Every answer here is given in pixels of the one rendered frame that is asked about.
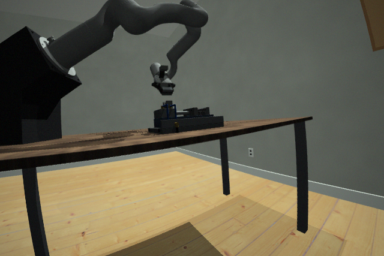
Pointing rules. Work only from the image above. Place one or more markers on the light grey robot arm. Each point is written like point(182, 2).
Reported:
point(98, 31)

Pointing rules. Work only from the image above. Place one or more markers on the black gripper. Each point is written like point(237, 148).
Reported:
point(165, 83)

